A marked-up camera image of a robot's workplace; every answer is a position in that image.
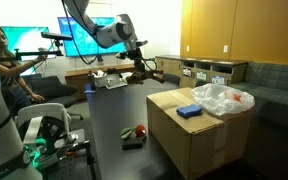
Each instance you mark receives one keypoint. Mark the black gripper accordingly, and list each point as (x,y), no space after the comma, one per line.
(137,57)

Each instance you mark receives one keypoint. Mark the brown plush moose toy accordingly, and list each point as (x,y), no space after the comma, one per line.
(138,77)

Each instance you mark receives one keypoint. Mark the blue knitted cloth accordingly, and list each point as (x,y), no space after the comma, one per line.
(189,111)

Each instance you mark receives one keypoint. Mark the red plush carrot toy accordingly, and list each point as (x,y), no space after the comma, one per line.
(139,131)

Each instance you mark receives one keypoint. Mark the white plastic bag orange print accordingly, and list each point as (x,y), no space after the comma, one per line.
(222,100)

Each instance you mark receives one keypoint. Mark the dark grey sponge block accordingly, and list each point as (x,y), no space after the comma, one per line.
(134,143)

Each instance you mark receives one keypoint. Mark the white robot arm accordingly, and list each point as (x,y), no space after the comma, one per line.
(15,161)

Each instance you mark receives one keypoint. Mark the large cardboard box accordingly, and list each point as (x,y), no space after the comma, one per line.
(199,144)

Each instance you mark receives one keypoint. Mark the dark office chair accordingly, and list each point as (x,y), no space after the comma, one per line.
(171,78)

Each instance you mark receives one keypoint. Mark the wooden low shelf cabinet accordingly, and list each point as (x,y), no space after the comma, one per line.
(192,70)

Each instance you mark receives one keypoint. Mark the white VR headset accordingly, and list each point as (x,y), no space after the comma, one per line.
(47,121)

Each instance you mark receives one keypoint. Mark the person in striped shirt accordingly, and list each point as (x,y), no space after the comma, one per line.
(16,93)

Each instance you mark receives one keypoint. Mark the green plaid sofa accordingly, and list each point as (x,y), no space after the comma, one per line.
(268,84)

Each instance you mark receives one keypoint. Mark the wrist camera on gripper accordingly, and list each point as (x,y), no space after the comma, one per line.
(141,43)

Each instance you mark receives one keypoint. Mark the wall mounted monitor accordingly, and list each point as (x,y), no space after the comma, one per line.
(82,43)

